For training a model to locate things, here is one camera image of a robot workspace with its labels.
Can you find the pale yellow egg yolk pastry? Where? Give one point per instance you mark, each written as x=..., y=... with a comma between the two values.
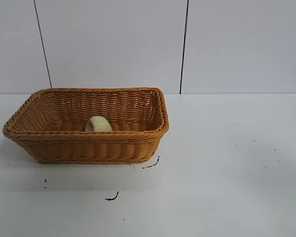
x=98, y=125

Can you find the brown woven wicker basket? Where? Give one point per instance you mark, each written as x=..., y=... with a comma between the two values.
x=88, y=148

